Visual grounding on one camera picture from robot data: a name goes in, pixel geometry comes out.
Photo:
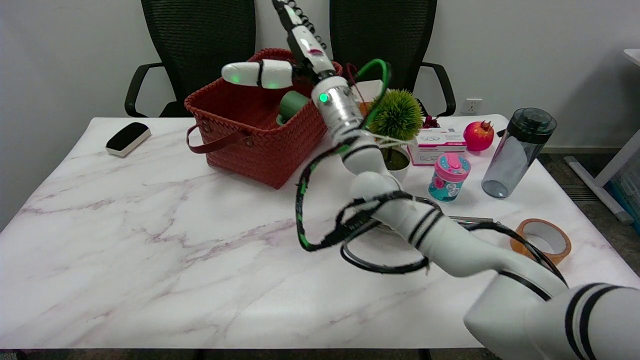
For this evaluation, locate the grey transparent water bottle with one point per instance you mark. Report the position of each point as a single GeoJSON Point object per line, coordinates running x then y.
{"type": "Point", "coordinates": [515, 155]}

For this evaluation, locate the black white board eraser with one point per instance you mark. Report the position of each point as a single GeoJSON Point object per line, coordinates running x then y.
{"type": "Point", "coordinates": [127, 137]}

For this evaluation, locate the white pink cardboard box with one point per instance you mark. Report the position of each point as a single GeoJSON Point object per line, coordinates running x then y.
{"type": "Point", "coordinates": [437, 145]}

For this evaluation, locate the orange tape roll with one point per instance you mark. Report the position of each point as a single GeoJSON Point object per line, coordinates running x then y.
{"type": "Point", "coordinates": [562, 247]}

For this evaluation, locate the green spiky plant white pot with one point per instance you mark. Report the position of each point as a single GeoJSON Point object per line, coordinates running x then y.
{"type": "Point", "coordinates": [397, 115]}

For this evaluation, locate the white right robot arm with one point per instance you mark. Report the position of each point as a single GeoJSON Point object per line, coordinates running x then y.
{"type": "Point", "coordinates": [450, 240]}

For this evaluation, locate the red pomegranate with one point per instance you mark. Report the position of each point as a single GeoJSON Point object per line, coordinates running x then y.
{"type": "Point", "coordinates": [478, 136]}

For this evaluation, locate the shiny metal scoop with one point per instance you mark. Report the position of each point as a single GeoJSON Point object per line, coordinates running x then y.
{"type": "Point", "coordinates": [470, 220]}

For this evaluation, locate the brown woven storage basket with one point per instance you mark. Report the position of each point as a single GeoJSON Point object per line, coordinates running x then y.
{"type": "Point", "coordinates": [250, 145]}

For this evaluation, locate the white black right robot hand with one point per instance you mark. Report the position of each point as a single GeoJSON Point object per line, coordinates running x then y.
{"type": "Point", "coordinates": [260, 74]}

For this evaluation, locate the orange white paper carton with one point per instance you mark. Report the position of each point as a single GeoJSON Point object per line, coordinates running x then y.
{"type": "Point", "coordinates": [371, 90]}

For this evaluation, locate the white desk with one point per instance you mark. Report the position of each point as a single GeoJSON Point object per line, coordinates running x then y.
{"type": "Point", "coordinates": [595, 190]}

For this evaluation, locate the blue storage box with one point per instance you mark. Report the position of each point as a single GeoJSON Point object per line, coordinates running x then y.
{"type": "Point", "coordinates": [627, 192]}

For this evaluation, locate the white wall socket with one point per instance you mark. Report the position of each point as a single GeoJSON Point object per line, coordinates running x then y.
{"type": "Point", "coordinates": [471, 105]}

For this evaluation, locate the small dark red object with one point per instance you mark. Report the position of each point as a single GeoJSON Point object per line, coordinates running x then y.
{"type": "Point", "coordinates": [430, 122]}

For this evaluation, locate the teal pink kids cup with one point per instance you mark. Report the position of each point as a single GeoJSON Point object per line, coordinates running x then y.
{"type": "Point", "coordinates": [448, 177]}

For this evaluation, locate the black mesh office chair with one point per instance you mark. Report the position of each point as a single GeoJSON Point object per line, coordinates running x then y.
{"type": "Point", "coordinates": [200, 40]}
{"type": "Point", "coordinates": [395, 35]}

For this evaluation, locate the green cylindrical cup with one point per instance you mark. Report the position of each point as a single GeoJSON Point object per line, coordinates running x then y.
{"type": "Point", "coordinates": [292, 106]}

